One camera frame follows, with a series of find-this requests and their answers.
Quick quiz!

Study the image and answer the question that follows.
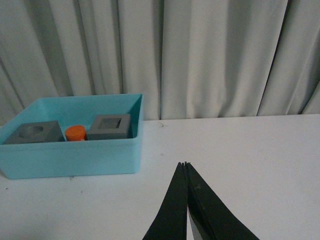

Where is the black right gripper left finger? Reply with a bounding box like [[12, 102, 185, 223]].
[[143, 163, 188, 240]]

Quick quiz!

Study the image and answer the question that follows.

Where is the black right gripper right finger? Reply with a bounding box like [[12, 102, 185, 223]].
[[186, 163, 258, 240]]

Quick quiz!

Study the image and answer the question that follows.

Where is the gray block with square hole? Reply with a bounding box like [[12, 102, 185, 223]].
[[86, 113, 131, 140]]

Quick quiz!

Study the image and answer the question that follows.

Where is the orange cylinder with white numbers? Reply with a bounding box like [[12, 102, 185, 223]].
[[64, 125, 87, 142]]

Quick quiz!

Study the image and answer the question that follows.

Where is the gray block with round hole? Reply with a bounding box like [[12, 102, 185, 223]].
[[2, 120, 65, 145]]

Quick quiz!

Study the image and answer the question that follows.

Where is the light blue plastic box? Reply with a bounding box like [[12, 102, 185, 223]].
[[0, 93, 144, 180]]

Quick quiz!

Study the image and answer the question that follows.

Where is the white pleated curtain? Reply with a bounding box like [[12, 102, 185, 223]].
[[0, 0, 320, 125]]

